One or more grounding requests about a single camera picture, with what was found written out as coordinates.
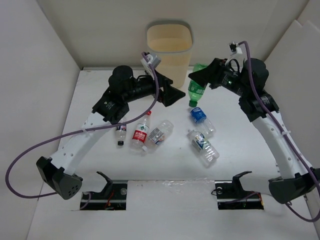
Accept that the beige plastic waste bin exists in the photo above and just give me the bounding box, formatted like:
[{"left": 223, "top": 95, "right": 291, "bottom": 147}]
[{"left": 145, "top": 19, "right": 195, "bottom": 88}]

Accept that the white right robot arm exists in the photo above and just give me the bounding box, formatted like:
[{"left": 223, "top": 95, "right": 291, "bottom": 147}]
[{"left": 189, "top": 58, "right": 316, "bottom": 204}]

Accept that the red label water bottle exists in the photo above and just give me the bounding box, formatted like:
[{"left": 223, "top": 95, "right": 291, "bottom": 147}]
[{"left": 130, "top": 110, "right": 152, "bottom": 151}]

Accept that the clear bottle silver label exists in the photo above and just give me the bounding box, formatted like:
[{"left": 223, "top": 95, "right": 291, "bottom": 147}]
[{"left": 142, "top": 120, "right": 174, "bottom": 153}]

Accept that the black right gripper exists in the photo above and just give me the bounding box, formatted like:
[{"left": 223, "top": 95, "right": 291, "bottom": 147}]
[{"left": 189, "top": 57, "right": 250, "bottom": 97}]

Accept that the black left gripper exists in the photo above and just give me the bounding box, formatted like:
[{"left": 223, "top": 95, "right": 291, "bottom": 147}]
[{"left": 123, "top": 67, "right": 185, "bottom": 107}]

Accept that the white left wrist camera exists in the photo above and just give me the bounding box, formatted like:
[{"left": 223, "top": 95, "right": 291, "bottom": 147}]
[{"left": 140, "top": 51, "right": 162, "bottom": 72}]

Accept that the blue label water bottle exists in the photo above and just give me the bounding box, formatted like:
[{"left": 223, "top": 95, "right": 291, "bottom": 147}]
[{"left": 190, "top": 107, "right": 216, "bottom": 138}]

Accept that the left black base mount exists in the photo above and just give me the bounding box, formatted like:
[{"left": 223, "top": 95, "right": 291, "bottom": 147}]
[{"left": 79, "top": 171, "right": 128, "bottom": 211}]

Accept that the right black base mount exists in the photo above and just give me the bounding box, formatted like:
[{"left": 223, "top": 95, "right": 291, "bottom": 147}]
[{"left": 211, "top": 171, "right": 264, "bottom": 210}]

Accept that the clear bottle blue green label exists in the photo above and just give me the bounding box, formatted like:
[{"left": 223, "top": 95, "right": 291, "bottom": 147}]
[{"left": 187, "top": 129, "right": 220, "bottom": 168}]

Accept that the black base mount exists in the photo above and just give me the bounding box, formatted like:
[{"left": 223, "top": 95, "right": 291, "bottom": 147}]
[
  {"left": 79, "top": 171, "right": 128, "bottom": 211},
  {"left": 211, "top": 171, "right": 264, "bottom": 210}
]

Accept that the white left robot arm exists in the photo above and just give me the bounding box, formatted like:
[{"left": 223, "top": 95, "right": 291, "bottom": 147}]
[{"left": 36, "top": 65, "right": 186, "bottom": 200}]

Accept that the small black cap cola bottle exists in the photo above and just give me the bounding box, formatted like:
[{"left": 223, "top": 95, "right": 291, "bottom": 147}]
[{"left": 115, "top": 120, "right": 127, "bottom": 147}]

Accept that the green plastic bottle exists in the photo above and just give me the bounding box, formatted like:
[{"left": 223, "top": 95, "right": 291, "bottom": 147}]
[{"left": 188, "top": 63, "right": 207, "bottom": 108}]

